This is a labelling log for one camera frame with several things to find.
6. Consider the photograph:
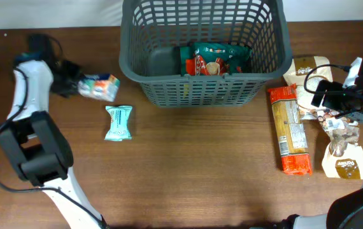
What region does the green Nescafe coffee bag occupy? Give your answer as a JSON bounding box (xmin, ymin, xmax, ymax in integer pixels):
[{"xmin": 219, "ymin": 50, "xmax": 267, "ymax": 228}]
[{"xmin": 180, "ymin": 42, "xmax": 252, "ymax": 76}]

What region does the grey plastic basket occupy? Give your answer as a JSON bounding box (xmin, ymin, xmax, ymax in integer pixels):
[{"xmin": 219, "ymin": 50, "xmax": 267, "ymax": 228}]
[{"xmin": 119, "ymin": 0, "xmax": 292, "ymax": 108}]

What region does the Kleenex tissue multipack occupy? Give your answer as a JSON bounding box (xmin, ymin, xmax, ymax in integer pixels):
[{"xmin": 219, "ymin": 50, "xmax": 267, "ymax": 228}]
[{"xmin": 78, "ymin": 73, "xmax": 120, "ymax": 102}]

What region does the teal wet wipes pack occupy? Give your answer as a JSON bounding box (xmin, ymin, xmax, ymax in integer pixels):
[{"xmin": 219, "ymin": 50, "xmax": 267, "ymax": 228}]
[{"xmin": 104, "ymin": 106, "xmax": 132, "ymax": 141}]

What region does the orange spaghetti packet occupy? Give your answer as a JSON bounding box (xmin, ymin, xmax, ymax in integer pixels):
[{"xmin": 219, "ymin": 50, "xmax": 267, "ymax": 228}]
[{"xmin": 267, "ymin": 84, "xmax": 313, "ymax": 176}]

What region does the beige nuts bag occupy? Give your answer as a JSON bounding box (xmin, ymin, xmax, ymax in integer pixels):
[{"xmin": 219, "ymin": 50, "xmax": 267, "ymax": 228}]
[{"xmin": 318, "ymin": 115, "xmax": 363, "ymax": 179}]

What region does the white rice bag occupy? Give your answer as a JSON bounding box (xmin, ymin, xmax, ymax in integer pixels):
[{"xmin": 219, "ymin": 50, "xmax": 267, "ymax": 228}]
[{"xmin": 283, "ymin": 56, "xmax": 338, "ymax": 121}]

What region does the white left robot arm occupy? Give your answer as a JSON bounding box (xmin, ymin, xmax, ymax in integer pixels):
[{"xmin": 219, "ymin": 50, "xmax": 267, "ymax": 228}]
[{"xmin": 0, "ymin": 59, "xmax": 108, "ymax": 228}]

